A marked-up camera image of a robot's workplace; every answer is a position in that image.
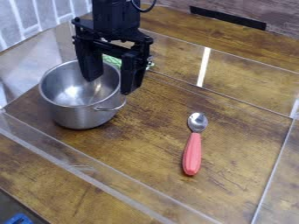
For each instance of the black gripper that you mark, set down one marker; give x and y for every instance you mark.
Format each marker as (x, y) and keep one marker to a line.
(126, 44)

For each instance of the pink handled metal spoon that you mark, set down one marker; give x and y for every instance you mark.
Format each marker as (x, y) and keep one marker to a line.
(191, 160)

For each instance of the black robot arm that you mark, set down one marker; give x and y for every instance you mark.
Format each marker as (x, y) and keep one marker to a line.
(115, 15)

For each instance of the green bitter gourd toy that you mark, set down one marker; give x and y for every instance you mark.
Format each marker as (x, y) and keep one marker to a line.
(116, 62)

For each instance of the stainless steel pot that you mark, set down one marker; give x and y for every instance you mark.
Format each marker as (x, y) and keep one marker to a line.
(82, 105)

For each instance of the clear acrylic barrier panel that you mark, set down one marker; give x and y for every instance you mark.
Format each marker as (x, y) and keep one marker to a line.
(118, 174)

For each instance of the blue object at corner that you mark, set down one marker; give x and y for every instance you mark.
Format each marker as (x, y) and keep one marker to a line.
(20, 218)

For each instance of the black wall strip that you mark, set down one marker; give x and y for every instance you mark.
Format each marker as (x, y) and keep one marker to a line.
(229, 18)

